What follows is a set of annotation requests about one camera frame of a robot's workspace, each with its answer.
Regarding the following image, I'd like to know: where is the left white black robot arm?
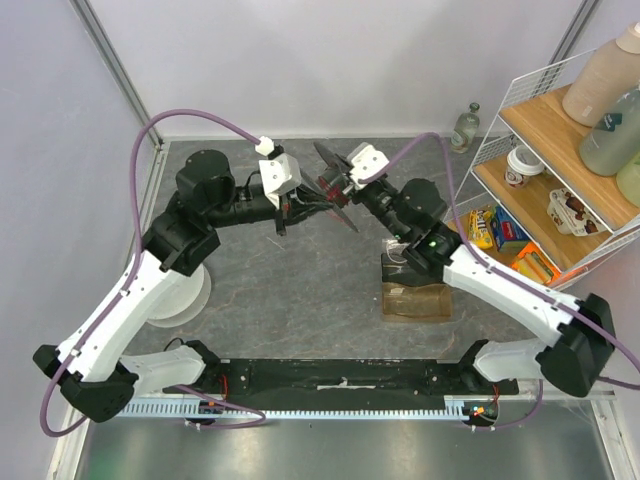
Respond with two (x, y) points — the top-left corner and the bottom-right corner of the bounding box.
(33, 150), (333, 423)

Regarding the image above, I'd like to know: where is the white paper cup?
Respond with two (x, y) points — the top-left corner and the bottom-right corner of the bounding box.
(504, 145), (545, 188)

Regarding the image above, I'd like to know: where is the white wire shelf rack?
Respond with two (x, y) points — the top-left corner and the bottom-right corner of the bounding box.
(456, 51), (639, 290)

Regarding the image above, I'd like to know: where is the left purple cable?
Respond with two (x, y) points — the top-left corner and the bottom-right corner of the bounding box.
(39, 108), (269, 439)

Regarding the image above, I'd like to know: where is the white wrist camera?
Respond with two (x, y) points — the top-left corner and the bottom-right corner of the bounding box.
(255, 136), (302, 210)
(346, 142), (389, 191)

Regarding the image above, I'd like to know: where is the white cable spool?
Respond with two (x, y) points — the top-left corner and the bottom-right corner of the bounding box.
(147, 265), (212, 328)

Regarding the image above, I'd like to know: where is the purple cable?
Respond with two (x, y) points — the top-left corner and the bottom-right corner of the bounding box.
(39, 108), (269, 439)
(364, 132), (640, 431)

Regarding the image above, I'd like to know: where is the light green bottle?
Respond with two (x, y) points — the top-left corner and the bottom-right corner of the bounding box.
(616, 153), (640, 207)

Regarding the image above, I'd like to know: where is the blue grey cable duct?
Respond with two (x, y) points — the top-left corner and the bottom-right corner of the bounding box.
(117, 396), (482, 421)

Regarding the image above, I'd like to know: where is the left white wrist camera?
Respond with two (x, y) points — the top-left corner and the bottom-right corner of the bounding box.
(255, 136), (302, 210)

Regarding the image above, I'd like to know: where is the white pudding cup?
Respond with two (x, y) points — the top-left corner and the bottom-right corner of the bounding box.
(547, 188), (605, 237)

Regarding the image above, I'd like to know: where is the glass bottle green cap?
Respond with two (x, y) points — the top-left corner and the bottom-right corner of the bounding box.
(450, 102), (480, 154)

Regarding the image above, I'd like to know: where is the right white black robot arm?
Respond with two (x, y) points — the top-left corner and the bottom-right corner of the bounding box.
(319, 169), (614, 398)

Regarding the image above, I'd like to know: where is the blue snack box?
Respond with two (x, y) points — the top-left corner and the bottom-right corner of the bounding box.
(490, 205), (530, 254)

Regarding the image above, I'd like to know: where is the beige plastic bottle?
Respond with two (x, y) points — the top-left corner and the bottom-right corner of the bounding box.
(562, 22), (639, 127)

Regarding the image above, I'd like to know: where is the orange snack box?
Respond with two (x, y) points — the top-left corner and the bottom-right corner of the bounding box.
(511, 242), (561, 285)

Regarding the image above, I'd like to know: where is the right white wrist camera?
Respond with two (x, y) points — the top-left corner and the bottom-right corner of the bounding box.
(346, 142), (389, 191)

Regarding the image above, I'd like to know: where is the dark grey cable spool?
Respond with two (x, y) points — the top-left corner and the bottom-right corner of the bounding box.
(313, 141), (359, 233)

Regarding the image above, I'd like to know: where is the yellow candy bag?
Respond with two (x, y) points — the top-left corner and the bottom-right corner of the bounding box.
(468, 209), (494, 250)

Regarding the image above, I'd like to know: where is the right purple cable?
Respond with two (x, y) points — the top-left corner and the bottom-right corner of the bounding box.
(364, 132), (640, 431)

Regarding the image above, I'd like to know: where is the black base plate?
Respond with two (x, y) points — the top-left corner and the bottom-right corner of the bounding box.
(191, 359), (519, 400)

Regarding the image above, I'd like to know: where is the green liquid bottle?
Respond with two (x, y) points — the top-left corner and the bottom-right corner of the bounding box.
(579, 84), (639, 177)

